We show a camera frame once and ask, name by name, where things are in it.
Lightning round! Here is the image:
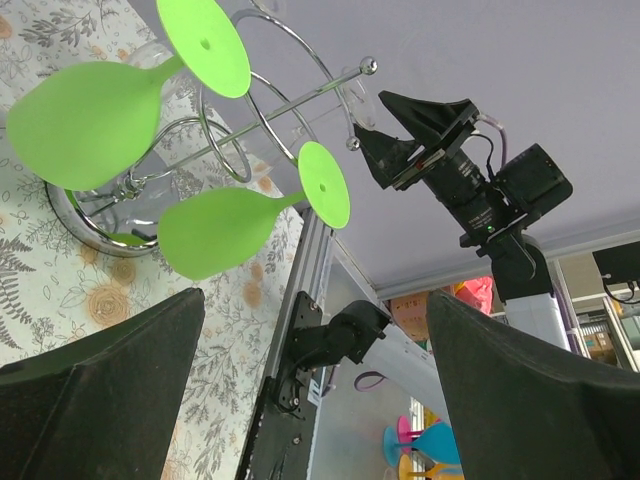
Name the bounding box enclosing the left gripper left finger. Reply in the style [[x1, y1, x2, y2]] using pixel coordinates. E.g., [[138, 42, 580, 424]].
[[1, 288, 205, 479]]

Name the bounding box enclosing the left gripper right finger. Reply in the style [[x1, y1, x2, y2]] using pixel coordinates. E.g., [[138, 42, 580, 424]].
[[427, 291, 639, 479]]

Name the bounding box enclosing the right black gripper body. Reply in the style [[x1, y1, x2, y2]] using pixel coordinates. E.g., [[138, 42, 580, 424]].
[[392, 142, 573, 250]]

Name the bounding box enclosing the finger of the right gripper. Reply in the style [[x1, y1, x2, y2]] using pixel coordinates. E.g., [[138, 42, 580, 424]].
[[378, 90, 475, 150], [354, 124, 424, 189]]

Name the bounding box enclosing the clear wine glass front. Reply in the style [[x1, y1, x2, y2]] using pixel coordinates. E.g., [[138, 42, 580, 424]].
[[274, 80, 376, 156]]

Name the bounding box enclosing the clear wine glass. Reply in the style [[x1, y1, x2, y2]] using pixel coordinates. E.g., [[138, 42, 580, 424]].
[[125, 39, 174, 69], [274, 80, 376, 156]]

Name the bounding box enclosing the chrome wine glass rack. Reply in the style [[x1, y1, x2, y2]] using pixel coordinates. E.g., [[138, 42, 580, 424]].
[[43, 0, 379, 259]]

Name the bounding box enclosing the green wine glass front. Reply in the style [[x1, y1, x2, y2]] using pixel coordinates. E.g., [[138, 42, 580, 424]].
[[157, 141, 351, 281]]

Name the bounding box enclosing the green wine glass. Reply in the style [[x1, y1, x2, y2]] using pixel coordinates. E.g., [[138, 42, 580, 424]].
[[6, 1, 251, 191], [157, 141, 351, 281]]

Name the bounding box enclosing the green wine glass rear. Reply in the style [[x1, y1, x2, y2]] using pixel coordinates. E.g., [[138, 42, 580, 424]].
[[6, 1, 251, 191]]

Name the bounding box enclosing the floral table mat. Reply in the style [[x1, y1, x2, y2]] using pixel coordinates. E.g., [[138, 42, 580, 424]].
[[1, 1, 303, 479]]

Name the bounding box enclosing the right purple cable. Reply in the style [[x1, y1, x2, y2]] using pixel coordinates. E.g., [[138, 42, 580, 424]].
[[474, 113, 511, 166]]

